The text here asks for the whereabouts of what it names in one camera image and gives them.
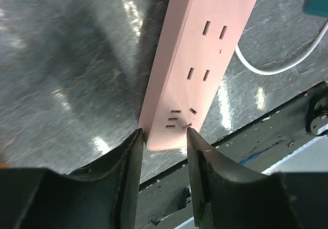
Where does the teal plug adapter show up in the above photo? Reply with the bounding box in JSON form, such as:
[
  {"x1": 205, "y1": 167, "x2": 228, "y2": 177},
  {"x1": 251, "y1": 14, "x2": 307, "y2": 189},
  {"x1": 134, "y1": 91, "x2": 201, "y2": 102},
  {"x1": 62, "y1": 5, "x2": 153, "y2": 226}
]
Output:
[{"x1": 303, "y1": 0, "x2": 328, "y2": 18}]

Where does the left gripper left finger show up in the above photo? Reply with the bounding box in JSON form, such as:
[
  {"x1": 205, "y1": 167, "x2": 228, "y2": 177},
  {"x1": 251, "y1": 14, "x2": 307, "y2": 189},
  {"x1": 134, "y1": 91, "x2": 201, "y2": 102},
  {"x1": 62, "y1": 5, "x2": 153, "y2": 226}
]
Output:
[{"x1": 1, "y1": 129, "x2": 144, "y2": 228}]

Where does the pink power strip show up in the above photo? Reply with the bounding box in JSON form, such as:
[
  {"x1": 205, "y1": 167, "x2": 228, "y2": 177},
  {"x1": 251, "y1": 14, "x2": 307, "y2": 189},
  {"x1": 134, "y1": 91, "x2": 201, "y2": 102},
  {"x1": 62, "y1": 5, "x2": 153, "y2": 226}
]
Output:
[{"x1": 138, "y1": 0, "x2": 257, "y2": 151}]

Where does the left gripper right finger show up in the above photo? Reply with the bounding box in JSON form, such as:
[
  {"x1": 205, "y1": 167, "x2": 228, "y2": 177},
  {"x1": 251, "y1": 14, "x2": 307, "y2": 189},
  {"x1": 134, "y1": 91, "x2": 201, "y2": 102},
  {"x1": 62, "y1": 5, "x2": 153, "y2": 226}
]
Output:
[{"x1": 187, "y1": 128, "x2": 327, "y2": 228}]

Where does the white coiled power cord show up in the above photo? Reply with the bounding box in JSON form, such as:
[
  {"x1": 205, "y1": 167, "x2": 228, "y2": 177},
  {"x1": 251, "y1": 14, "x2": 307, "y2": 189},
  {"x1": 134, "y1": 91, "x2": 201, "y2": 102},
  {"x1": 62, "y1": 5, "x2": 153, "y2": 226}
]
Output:
[{"x1": 234, "y1": 21, "x2": 328, "y2": 75}]

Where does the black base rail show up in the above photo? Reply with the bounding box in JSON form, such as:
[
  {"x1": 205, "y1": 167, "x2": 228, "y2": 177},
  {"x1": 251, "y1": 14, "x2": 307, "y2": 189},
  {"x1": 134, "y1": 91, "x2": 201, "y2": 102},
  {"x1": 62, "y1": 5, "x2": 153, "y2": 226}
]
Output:
[{"x1": 135, "y1": 82, "x2": 327, "y2": 228}]

